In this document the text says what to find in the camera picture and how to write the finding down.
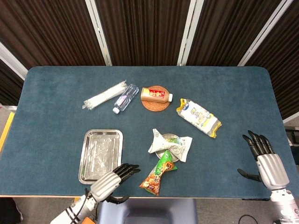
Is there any dark brown partition panel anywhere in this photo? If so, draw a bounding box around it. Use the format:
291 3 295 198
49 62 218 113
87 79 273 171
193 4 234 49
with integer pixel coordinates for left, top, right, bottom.
94 0 192 66
186 0 284 67
0 0 106 70
0 59 24 106
247 0 299 120

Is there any clear-wrapped white straw bundle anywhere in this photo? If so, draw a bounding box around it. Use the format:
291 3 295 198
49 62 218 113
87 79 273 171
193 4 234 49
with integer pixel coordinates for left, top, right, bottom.
82 80 128 110

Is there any small metal bowl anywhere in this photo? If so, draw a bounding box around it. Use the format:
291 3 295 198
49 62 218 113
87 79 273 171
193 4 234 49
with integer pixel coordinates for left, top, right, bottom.
156 133 182 162

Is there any black box beside table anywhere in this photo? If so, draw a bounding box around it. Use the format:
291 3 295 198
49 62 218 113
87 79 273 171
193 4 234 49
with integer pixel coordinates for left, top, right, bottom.
284 126 299 144

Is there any black floor cable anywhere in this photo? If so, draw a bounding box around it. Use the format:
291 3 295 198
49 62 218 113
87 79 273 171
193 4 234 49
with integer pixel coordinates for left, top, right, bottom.
238 214 256 224

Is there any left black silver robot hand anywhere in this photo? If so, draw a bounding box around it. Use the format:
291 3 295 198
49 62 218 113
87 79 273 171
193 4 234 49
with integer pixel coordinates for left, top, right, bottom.
90 163 141 205

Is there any round woven brown coaster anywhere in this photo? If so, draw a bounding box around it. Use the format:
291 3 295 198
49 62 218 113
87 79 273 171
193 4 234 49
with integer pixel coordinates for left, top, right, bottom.
142 85 170 112

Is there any clear plastic water bottle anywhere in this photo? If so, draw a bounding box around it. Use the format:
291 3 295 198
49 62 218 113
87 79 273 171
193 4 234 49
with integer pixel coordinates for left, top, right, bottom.
112 83 139 114

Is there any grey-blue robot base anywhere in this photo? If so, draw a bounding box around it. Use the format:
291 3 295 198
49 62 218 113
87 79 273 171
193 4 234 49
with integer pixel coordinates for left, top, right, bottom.
97 198 198 224

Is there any blue felt table cloth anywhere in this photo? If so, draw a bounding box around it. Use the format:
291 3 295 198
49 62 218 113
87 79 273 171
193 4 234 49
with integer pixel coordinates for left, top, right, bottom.
0 66 299 199

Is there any brown drink bottle red label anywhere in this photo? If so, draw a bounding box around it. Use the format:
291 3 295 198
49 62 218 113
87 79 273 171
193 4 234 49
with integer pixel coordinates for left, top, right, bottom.
140 87 174 103

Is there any white yellow food bag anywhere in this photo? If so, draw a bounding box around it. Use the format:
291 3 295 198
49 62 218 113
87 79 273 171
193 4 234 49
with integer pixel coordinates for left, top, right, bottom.
176 98 222 139

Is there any rectangular steel tray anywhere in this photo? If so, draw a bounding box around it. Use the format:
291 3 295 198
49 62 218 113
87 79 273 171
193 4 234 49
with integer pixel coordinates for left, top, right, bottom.
78 129 124 185

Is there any white partition post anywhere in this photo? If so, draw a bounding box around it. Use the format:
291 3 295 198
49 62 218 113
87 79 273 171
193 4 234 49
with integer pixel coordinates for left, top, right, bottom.
177 0 199 66
85 0 113 66
237 0 294 67
0 42 28 81

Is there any white snack packet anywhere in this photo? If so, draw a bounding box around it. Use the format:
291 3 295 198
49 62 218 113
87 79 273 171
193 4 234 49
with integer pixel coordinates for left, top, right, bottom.
148 128 193 163

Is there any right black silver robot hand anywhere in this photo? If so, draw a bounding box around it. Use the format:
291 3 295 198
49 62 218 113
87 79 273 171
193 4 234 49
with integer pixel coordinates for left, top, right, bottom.
237 130 290 190

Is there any green orange snack bag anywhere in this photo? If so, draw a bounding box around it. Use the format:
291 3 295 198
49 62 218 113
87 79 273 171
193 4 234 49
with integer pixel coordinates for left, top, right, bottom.
139 149 178 196

